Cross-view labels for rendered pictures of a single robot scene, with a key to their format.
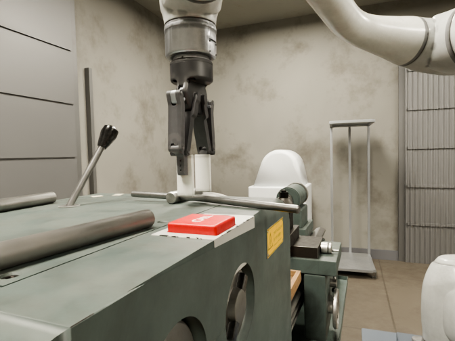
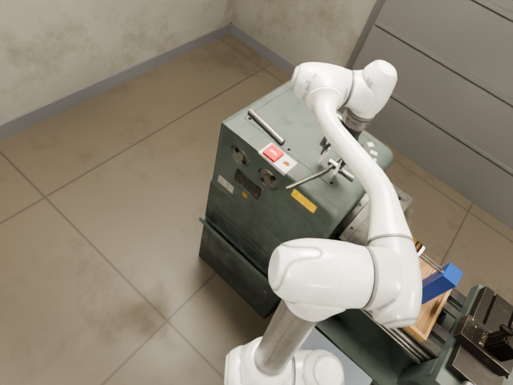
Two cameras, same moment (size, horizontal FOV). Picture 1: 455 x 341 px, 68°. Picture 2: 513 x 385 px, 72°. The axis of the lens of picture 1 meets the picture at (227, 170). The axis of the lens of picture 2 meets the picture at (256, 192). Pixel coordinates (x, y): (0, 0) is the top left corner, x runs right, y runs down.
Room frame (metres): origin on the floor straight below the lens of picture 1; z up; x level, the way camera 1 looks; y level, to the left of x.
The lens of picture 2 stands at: (0.44, -0.89, 2.23)
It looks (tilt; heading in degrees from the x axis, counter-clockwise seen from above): 53 degrees down; 94
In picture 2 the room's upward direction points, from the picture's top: 19 degrees clockwise
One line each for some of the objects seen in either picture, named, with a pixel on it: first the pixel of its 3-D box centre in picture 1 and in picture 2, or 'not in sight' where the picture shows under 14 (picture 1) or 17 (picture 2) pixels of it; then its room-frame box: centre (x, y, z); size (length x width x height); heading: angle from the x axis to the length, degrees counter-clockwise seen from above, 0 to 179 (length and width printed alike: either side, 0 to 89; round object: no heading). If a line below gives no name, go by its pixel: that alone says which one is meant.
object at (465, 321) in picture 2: (282, 235); (484, 344); (1.41, -0.23, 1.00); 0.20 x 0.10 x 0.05; 158
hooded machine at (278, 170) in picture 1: (279, 206); not in sight; (4.10, -0.63, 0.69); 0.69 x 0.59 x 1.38; 70
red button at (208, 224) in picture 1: (202, 226); (272, 153); (0.39, 0.03, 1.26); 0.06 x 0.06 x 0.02; 68
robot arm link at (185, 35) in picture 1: (190, 45); (357, 115); (0.60, 0.06, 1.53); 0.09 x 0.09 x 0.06
